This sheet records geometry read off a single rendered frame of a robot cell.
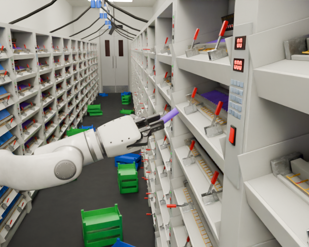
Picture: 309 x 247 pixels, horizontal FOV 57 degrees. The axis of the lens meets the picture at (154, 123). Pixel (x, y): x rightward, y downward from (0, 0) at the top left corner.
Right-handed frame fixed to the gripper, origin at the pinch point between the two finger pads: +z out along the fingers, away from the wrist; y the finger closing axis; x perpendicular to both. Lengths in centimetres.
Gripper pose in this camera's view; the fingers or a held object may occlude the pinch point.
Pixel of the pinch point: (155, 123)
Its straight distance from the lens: 77.6
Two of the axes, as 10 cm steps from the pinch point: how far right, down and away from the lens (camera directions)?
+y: 3.6, 6.2, -7.0
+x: -1.2, -7.1, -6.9
